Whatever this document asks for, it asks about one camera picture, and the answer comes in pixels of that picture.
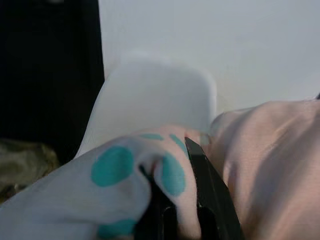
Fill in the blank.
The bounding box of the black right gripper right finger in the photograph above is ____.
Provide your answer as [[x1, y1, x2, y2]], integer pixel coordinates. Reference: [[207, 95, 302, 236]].
[[184, 136, 246, 240]]

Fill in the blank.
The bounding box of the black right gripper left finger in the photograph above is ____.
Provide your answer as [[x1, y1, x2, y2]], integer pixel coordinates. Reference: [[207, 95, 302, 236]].
[[134, 162, 180, 240]]

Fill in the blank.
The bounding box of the pink pillow with teal dots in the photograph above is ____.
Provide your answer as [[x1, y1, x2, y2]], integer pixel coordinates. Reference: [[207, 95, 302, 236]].
[[0, 98, 320, 240]]

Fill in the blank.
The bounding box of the white plastic chair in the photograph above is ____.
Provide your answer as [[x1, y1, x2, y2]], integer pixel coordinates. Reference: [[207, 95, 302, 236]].
[[74, 51, 219, 161]]

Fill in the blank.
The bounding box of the olive patterned fabric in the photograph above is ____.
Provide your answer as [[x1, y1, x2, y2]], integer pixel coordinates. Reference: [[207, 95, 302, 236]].
[[0, 138, 63, 201]]

